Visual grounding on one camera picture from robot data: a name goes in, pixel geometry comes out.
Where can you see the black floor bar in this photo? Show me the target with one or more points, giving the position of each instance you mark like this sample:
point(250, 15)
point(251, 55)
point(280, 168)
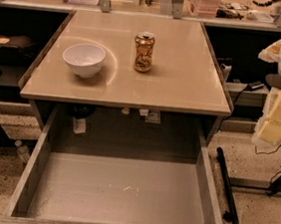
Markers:
point(231, 214)

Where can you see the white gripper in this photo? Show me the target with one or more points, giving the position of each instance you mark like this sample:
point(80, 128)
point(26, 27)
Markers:
point(267, 134)

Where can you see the orange soda can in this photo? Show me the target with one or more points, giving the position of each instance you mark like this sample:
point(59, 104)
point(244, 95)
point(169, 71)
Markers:
point(144, 47)

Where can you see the black phone device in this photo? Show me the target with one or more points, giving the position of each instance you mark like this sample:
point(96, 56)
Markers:
point(254, 86)

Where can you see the pink stacked trays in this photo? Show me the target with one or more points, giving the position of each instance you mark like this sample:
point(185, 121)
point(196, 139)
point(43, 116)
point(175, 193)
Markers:
point(204, 8)

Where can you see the white ceramic bowl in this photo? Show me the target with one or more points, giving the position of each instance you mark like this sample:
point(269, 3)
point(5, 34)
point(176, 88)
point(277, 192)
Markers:
point(84, 60)

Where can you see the open grey top drawer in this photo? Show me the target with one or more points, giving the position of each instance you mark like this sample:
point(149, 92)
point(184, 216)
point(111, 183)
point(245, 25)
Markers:
point(122, 171)

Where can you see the clear plastic water bottle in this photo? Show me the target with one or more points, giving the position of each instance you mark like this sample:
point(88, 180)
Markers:
point(22, 151)

